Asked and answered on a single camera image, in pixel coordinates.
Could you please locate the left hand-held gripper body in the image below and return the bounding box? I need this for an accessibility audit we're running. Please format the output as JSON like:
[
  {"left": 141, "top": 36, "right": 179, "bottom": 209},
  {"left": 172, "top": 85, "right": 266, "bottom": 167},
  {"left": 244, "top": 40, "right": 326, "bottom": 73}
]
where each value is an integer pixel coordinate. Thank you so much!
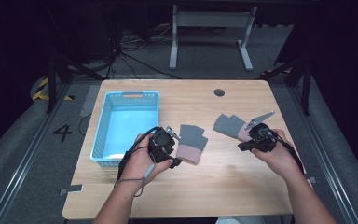
[{"left": 147, "top": 125, "right": 182, "bottom": 164}]

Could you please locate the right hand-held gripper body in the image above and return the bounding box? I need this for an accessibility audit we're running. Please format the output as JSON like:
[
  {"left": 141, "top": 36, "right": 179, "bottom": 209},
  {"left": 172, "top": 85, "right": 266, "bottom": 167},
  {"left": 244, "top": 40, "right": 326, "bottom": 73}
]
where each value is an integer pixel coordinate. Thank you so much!
[{"left": 244, "top": 110, "right": 279, "bottom": 153}]

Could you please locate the grey and pink sock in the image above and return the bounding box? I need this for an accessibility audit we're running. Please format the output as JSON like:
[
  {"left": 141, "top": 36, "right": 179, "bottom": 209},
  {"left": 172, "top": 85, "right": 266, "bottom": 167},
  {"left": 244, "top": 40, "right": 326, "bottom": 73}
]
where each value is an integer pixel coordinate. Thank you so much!
[{"left": 175, "top": 124, "right": 209, "bottom": 166}]

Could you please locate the light blue plastic basket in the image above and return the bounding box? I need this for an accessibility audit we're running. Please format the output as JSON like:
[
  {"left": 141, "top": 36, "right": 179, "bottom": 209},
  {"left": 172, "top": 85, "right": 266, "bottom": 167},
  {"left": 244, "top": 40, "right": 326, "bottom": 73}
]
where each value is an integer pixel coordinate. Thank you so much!
[{"left": 89, "top": 90, "right": 160, "bottom": 168}]

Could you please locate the person's right hand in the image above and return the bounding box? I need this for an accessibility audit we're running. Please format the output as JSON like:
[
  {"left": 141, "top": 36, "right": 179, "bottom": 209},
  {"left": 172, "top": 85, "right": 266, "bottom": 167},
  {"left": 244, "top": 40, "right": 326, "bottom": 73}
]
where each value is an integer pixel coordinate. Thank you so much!
[{"left": 251, "top": 129, "right": 304, "bottom": 185}]

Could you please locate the person's left hand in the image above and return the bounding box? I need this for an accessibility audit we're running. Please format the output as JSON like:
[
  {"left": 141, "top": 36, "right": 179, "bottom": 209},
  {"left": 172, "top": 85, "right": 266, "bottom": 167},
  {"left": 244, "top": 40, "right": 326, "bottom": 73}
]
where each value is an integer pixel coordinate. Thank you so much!
[{"left": 119, "top": 133, "right": 172, "bottom": 188}]

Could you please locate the black metal stand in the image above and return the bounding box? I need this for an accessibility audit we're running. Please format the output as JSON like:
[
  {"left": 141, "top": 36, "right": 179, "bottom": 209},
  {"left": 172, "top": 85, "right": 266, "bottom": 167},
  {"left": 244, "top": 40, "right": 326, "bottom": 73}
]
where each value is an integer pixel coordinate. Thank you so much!
[
  {"left": 45, "top": 55, "right": 106, "bottom": 114},
  {"left": 259, "top": 57, "right": 311, "bottom": 116}
]

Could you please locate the white cloth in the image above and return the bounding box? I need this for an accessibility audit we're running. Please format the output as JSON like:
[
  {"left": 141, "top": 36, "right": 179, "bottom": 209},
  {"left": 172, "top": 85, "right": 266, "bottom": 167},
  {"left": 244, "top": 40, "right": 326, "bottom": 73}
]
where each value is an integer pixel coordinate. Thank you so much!
[{"left": 215, "top": 216, "right": 267, "bottom": 224}]

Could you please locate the yellow and black hazard tape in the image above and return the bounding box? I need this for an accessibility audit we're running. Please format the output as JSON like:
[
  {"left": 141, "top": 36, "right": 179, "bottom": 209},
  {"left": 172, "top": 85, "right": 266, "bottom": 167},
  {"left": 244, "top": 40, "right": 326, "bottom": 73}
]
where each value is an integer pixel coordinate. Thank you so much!
[{"left": 32, "top": 77, "right": 75, "bottom": 102}]

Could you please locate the grey wrist strap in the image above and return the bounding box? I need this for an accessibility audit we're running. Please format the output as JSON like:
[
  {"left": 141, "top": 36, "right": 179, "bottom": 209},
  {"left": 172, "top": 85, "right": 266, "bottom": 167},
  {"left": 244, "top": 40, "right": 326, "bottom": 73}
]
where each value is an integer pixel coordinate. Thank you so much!
[{"left": 114, "top": 162, "right": 157, "bottom": 198}]

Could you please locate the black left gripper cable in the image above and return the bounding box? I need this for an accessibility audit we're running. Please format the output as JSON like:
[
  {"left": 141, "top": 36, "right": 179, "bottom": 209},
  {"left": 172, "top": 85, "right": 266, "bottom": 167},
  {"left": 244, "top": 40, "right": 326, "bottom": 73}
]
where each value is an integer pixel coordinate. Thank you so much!
[{"left": 117, "top": 126, "right": 162, "bottom": 181}]

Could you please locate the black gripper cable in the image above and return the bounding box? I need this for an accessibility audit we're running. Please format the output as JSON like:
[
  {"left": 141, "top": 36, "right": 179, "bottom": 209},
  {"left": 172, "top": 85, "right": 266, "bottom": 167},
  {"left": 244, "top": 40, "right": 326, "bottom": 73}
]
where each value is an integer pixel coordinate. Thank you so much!
[
  {"left": 117, "top": 126, "right": 162, "bottom": 181},
  {"left": 271, "top": 130, "right": 306, "bottom": 174}
]

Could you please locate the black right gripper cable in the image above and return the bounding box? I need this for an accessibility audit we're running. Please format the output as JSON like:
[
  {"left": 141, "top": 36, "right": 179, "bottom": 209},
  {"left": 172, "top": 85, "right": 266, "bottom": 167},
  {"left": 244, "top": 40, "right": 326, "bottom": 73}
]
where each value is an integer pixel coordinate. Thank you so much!
[{"left": 271, "top": 130, "right": 306, "bottom": 174}]

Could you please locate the aluminium floor rail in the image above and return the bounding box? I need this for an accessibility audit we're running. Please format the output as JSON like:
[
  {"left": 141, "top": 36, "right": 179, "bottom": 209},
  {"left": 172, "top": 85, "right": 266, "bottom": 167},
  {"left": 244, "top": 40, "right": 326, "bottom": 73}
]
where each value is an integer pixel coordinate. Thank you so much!
[
  {"left": 0, "top": 82, "right": 73, "bottom": 224},
  {"left": 287, "top": 85, "right": 358, "bottom": 224}
]

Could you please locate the thin black floor cable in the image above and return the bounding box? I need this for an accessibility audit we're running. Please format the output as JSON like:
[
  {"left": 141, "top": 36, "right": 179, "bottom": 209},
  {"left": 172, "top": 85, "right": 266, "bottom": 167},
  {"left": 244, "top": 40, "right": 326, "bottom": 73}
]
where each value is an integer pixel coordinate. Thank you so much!
[{"left": 77, "top": 113, "right": 92, "bottom": 137}]

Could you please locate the bundle of black floor cables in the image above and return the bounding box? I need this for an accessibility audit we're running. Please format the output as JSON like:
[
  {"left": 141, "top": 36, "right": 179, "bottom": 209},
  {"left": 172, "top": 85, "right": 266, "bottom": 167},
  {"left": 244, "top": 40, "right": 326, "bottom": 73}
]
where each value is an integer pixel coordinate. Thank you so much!
[{"left": 105, "top": 26, "right": 181, "bottom": 80}]

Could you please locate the white metal stand frame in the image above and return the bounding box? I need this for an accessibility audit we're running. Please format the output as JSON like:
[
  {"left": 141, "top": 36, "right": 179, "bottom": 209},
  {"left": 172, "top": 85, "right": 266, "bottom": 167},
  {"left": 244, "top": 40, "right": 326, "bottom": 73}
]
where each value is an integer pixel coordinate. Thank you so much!
[{"left": 169, "top": 4, "right": 258, "bottom": 72}]

